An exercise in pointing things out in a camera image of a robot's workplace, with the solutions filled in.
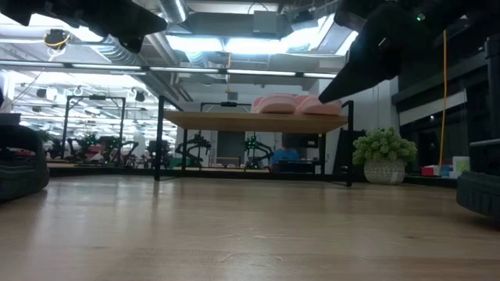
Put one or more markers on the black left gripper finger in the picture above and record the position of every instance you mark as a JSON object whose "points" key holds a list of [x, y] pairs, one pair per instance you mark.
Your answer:
{"points": [[133, 43], [129, 19]]}

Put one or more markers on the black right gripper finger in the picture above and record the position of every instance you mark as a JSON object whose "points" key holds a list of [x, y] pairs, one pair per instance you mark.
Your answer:
{"points": [[359, 74]]}

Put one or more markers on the pink slide sandal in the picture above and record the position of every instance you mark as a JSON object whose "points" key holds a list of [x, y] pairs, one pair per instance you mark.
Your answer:
{"points": [[275, 105], [312, 108]]}

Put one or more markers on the black slide sandal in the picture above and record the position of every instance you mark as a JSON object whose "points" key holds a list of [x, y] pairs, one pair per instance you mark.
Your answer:
{"points": [[478, 191], [19, 168]]}

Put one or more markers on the black background robot arm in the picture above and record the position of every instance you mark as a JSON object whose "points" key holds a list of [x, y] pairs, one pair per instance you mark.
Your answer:
{"points": [[117, 146], [258, 148], [191, 146]]}

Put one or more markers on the overhead light bar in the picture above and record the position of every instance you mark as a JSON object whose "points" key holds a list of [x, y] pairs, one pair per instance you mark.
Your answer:
{"points": [[187, 70]]}

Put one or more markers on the green plant in patterned pot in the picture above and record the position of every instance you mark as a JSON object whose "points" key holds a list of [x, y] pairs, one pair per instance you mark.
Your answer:
{"points": [[384, 156]]}

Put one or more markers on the dark monitor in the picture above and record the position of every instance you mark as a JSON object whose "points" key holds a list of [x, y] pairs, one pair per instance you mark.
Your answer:
{"points": [[300, 139]]}

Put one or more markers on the person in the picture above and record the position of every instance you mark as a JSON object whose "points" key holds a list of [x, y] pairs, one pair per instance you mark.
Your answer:
{"points": [[285, 156]]}

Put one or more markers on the red box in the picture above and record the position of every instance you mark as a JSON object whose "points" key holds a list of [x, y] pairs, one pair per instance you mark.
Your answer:
{"points": [[429, 171]]}

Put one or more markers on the blue box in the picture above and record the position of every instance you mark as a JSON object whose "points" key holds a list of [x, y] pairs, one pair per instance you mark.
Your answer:
{"points": [[446, 171]]}

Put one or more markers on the green and white box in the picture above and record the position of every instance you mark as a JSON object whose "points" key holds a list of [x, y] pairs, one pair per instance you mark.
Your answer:
{"points": [[461, 164]]}

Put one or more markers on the black background rig frame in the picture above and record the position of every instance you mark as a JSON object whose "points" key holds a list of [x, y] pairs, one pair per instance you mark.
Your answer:
{"points": [[95, 97], [228, 104]]}

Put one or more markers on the wooden shelf with black frame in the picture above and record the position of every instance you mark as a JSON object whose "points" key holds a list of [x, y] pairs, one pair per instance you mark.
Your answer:
{"points": [[254, 122]]}

